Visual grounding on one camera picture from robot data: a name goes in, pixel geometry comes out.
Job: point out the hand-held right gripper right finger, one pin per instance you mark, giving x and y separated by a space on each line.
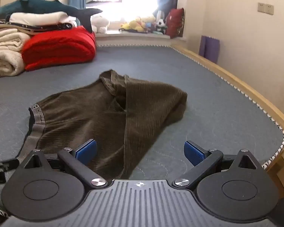
194 153

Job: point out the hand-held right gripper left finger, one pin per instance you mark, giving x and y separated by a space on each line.
86 152

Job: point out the grey quilted bed mattress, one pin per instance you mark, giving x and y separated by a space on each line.
215 94

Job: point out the purple folded mat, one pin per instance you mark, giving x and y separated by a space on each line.
209 49

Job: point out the red folded blanket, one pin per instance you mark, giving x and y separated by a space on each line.
59 48

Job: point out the cream fleece blanket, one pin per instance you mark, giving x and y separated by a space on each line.
4 52

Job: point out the white window sill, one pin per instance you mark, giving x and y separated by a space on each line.
137 39

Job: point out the white plush bear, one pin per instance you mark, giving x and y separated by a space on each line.
99 23

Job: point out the red patterned cushion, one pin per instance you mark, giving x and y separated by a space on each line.
175 22

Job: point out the navy star-print blanket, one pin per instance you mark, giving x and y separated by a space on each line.
45 26

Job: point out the panda plush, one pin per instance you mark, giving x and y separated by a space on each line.
160 24

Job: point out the yellow plush toy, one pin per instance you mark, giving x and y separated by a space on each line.
131 26

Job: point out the yellow bear plush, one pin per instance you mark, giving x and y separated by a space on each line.
146 20

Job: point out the white folded quilt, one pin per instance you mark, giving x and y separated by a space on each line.
40 17

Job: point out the teal shark plush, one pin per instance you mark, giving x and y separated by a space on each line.
37 6

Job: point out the wooden bed frame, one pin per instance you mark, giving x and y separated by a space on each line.
250 88

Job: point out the beige wall socket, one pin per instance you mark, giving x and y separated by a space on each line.
261 7
269 9

